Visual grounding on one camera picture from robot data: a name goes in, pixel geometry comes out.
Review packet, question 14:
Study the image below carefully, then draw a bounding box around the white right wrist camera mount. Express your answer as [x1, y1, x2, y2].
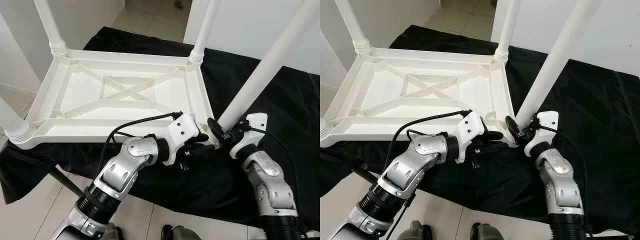
[230, 112, 268, 160]
[524, 111, 560, 157]

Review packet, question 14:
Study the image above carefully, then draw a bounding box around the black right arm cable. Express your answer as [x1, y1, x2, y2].
[537, 125, 591, 236]
[247, 126, 301, 211]

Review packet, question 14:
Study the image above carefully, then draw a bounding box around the grey right robot foot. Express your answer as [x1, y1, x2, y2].
[161, 224, 201, 240]
[470, 222, 506, 240]

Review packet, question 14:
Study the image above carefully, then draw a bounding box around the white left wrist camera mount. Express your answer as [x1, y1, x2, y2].
[166, 113, 200, 166]
[456, 111, 487, 163]

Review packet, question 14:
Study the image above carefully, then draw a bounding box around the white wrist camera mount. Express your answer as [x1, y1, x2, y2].
[524, 111, 560, 157]
[166, 113, 200, 166]
[230, 112, 268, 160]
[456, 111, 487, 163]

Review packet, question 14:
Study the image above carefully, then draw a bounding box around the grey robot foot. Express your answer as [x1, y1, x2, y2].
[102, 222, 123, 240]
[402, 220, 433, 240]
[470, 222, 506, 240]
[161, 224, 201, 240]

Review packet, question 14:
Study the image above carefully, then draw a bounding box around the white plastic children table top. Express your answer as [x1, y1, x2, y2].
[10, 48, 221, 150]
[320, 46, 518, 148]

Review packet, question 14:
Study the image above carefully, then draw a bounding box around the black metal table leg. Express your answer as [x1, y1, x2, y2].
[47, 167, 86, 198]
[350, 167, 381, 187]

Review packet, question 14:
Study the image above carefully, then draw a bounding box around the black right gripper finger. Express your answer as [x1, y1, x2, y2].
[505, 115, 522, 143]
[208, 117, 227, 146]

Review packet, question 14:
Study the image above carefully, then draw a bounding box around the grey left robot foot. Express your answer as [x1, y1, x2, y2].
[402, 220, 433, 240]
[102, 222, 123, 240]

